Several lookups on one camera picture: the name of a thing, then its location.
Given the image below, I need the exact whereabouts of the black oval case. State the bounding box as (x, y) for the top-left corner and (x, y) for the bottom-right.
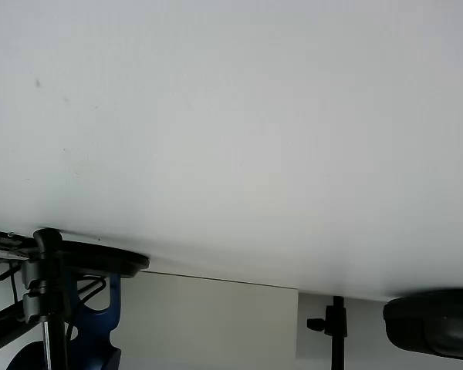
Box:
(383, 288), (463, 363)

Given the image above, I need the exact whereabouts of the black metal rod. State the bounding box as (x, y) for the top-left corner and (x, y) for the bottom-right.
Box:
(0, 298), (27, 360)

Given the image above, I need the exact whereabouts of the black camera stand with base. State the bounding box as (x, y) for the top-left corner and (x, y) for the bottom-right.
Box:
(21, 227), (150, 370)

